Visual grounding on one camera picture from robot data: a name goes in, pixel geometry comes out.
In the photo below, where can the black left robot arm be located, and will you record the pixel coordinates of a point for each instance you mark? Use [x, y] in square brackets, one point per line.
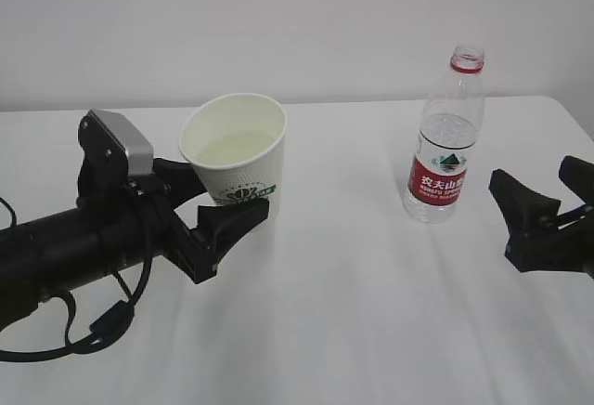
[116, 229]

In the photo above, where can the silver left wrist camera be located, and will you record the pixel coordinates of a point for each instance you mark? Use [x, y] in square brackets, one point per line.
[112, 144]

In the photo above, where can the clear water bottle red label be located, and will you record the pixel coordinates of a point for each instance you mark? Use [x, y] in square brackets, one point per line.
[450, 125]

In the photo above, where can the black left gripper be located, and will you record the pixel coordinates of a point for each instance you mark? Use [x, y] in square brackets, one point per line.
[196, 252]

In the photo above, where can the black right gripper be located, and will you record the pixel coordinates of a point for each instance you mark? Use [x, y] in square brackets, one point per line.
[539, 239]

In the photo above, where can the white paper cup green logo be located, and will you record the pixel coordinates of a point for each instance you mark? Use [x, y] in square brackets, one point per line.
[235, 144]

